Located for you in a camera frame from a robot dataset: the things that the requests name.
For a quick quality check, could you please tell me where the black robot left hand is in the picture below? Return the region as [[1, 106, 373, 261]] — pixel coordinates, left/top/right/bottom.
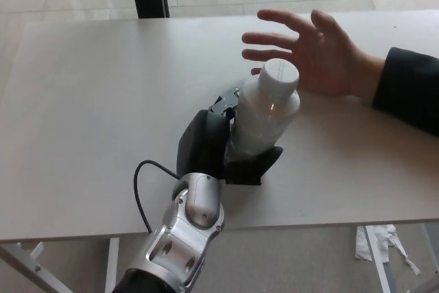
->
[[176, 85, 285, 187]]

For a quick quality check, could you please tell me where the bare person hand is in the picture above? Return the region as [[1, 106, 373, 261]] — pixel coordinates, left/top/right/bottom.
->
[[241, 8, 390, 102]]

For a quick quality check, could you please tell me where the translucent plastic bottle white cap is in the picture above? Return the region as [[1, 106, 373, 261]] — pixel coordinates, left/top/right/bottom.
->
[[224, 59, 301, 163]]

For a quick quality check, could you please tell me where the person forearm black sleeve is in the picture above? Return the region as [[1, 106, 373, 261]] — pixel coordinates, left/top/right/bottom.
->
[[372, 47, 439, 137]]

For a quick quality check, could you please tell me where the white upright table leg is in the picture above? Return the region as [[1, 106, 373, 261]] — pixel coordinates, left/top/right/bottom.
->
[[104, 237, 121, 293]]

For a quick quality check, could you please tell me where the crumpled white paper strip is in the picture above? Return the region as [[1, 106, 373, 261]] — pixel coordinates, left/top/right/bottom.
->
[[355, 224, 423, 277]]

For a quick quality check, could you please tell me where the white slanted table leg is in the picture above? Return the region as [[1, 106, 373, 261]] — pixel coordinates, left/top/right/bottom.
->
[[363, 226, 392, 293]]

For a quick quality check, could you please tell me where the grey diagonal table brace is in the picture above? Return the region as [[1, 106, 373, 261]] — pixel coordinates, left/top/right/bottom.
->
[[0, 243, 71, 293]]

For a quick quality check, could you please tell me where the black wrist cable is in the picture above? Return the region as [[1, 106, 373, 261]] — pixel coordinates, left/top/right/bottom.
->
[[132, 159, 182, 235]]

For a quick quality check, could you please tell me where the white metal table bracket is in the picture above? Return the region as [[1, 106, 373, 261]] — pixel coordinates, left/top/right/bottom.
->
[[16, 241, 45, 261]]

